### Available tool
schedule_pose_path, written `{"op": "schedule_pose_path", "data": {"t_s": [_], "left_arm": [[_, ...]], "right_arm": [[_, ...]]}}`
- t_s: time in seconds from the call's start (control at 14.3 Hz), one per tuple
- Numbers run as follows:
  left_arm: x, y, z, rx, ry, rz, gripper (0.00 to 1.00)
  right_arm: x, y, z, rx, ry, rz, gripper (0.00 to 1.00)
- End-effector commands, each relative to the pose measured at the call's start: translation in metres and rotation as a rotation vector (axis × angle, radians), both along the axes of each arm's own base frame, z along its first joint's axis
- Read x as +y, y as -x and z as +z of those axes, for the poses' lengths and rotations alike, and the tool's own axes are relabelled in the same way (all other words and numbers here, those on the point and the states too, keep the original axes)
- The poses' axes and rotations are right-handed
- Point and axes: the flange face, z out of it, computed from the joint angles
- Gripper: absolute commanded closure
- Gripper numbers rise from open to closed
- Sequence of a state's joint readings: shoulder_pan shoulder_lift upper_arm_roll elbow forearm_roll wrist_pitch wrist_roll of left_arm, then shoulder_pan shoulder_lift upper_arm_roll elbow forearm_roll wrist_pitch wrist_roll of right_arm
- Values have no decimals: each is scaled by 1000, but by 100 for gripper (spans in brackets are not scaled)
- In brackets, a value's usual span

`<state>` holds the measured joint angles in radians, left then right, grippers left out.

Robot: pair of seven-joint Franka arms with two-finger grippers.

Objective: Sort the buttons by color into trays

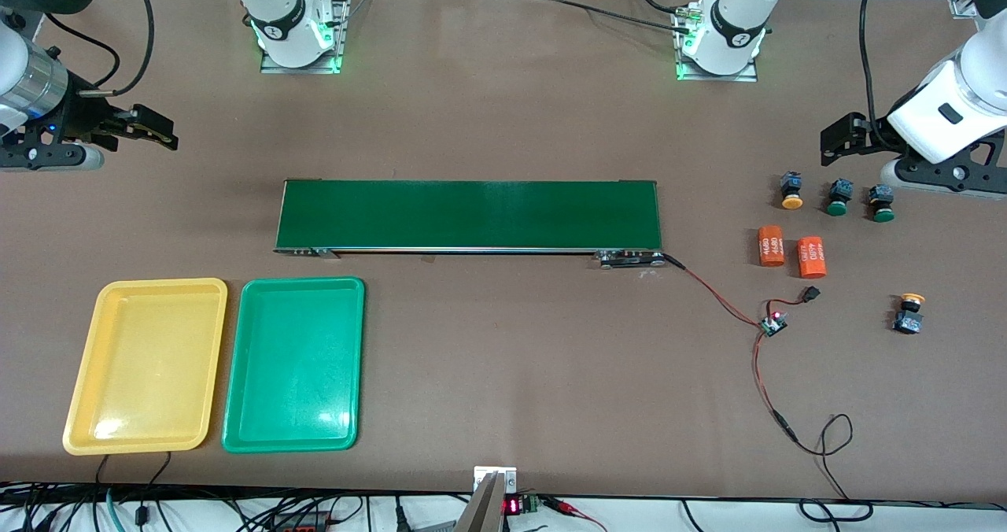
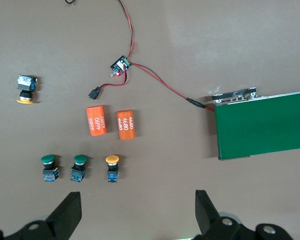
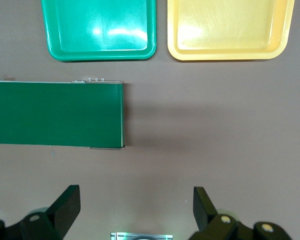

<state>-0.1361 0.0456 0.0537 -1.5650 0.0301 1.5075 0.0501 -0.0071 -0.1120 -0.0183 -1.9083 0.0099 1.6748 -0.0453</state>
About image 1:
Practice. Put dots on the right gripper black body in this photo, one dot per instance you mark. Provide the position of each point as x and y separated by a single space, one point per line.
85 115

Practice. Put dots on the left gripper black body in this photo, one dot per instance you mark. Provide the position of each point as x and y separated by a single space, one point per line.
870 134

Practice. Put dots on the green push button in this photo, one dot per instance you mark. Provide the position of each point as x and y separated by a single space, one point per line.
881 203
839 197

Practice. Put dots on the yellow push button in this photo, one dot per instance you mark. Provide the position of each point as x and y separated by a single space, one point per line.
909 315
791 191

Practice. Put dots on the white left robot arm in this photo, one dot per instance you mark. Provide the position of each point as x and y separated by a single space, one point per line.
968 83

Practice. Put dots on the small green controller board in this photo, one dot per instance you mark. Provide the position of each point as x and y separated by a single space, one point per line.
772 326

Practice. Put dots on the yellow plastic tray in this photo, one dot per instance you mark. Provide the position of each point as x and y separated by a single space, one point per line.
142 374

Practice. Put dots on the green plastic tray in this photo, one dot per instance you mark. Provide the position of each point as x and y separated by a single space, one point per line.
295 367

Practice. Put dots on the green conveyor belt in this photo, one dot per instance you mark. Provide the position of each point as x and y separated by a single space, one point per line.
472 225

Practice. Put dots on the red power strip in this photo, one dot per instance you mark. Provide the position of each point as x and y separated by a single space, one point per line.
303 526

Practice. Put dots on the red clip lead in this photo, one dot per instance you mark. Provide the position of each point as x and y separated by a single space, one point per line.
562 505

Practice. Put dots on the red digit display module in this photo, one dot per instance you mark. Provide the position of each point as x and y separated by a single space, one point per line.
513 506

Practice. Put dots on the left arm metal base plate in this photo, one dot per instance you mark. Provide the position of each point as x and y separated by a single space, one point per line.
720 78

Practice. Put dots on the aluminium profile post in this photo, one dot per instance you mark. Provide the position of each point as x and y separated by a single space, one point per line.
961 5

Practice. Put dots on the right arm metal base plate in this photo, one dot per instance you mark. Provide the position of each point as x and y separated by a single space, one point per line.
343 36

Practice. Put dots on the grey metal camera bracket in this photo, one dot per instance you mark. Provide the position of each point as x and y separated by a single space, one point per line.
484 508

